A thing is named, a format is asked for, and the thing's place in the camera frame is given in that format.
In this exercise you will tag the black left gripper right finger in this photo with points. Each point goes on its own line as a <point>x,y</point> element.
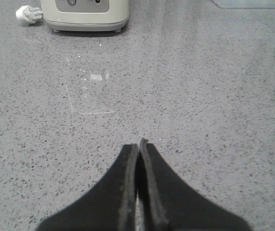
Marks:
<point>169,204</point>

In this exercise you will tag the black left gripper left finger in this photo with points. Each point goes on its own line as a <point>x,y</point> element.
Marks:
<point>109,206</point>

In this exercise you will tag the cream white kitchen appliance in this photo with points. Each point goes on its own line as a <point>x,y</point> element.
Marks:
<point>85,15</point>

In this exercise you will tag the clear plastic food container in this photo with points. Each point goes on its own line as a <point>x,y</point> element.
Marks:
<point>245,4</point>

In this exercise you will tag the white power plug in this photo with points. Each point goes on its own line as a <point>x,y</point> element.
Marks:
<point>28,15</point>

